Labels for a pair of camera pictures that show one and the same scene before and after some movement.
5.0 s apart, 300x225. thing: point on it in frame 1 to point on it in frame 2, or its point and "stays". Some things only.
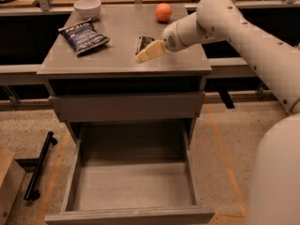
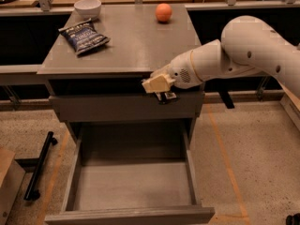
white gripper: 170,39 to 180,71
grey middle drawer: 128,106 stays
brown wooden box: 11,179 stays
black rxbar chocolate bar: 143,41 to 164,96
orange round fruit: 163,12 stays
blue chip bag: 83,36 stays
